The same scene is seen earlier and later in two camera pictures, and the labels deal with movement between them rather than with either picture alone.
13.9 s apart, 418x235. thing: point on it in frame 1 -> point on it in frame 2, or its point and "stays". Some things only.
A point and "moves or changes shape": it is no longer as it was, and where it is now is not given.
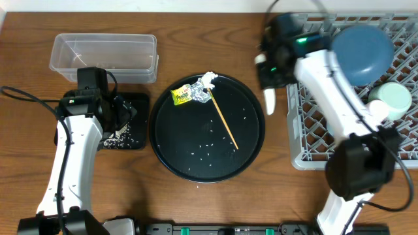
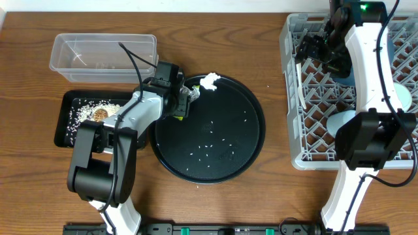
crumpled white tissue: x=206 y=79 stays
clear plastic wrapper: x=197 y=93 -> x=192 y=94
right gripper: x=267 y=81 -> x=313 y=47
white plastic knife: x=270 y=95 -> x=299 y=80
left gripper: x=122 y=115 -> x=182 y=102
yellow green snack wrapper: x=181 y=94 moves or changes shape
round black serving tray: x=208 y=141 stays
